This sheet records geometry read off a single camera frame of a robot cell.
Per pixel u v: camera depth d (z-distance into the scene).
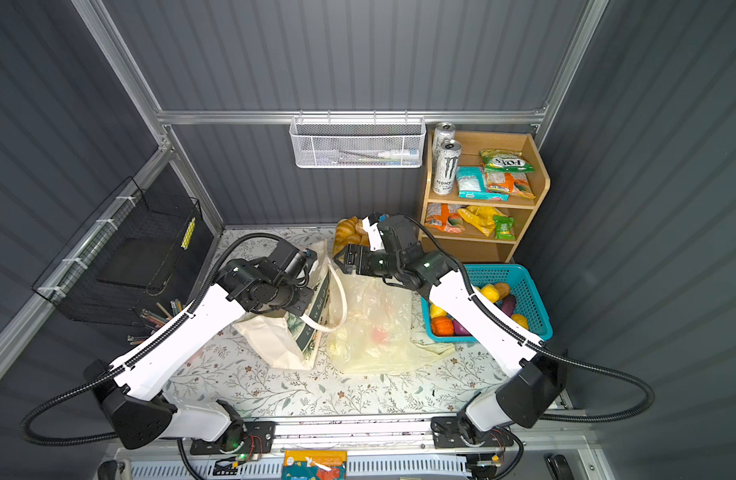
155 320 0.81
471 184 0.84
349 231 1.15
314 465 0.70
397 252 0.54
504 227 0.94
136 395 0.40
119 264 0.73
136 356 0.40
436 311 0.91
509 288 0.96
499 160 0.87
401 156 0.87
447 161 0.76
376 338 0.88
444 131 0.81
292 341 0.75
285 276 0.56
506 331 0.43
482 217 0.96
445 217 0.96
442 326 0.87
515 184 0.83
